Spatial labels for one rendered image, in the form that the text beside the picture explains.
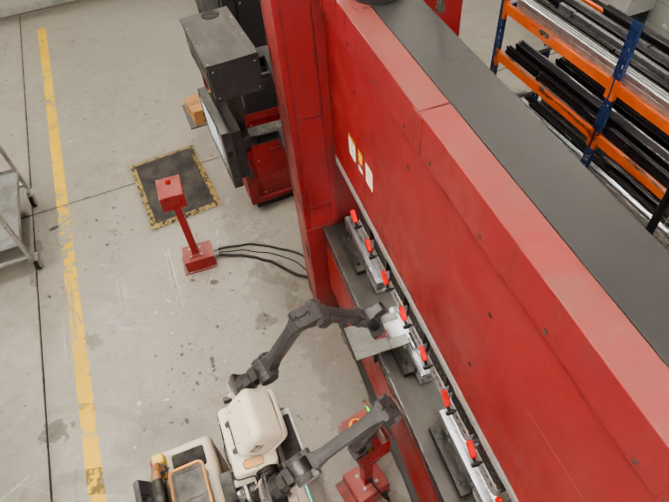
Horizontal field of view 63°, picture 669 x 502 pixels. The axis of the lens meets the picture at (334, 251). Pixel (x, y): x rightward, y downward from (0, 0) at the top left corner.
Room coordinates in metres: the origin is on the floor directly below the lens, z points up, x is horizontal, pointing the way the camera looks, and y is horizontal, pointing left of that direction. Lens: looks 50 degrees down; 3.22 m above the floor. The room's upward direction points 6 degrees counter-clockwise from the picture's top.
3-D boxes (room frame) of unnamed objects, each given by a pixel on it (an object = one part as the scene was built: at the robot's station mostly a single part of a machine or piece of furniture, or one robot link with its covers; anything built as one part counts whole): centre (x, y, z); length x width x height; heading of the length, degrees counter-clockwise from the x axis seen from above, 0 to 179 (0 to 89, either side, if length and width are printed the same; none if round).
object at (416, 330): (1.18, -0.34, 1.26); 0.15 x 0.09 x 0.17; 14
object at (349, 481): (0.92, -0.02, 0.06); 0.25 x 0.20 x 0.12; 117
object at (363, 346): (1.31, -0.16, 1.00); 0.26 x 0.18 x 0.01; 104
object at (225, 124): (2.38, 0.51, 1.42); 0.45 x 0.12 x 0.36; 20
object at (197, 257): (2.71, 1.05, 0.41); 0.25 x 0.20 x 0.83; 104
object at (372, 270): (1.88, -0.17, 0.92); 0.50 x 0.06 x 0.10; 14
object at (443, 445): (0.75, -0.39, 0.89); 0.30 x 0.05 x 0.03; 14
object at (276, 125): (2.54, 0.28, 1.17); 0.40 x 0.24 x 0.07; 14
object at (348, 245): (1.92, -0.10, 0.89); 0.30 x 0.05 x 0.03; 14
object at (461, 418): (0.79, -0.44, 1.26); 0.15 x 0.09 x 0.17; 14
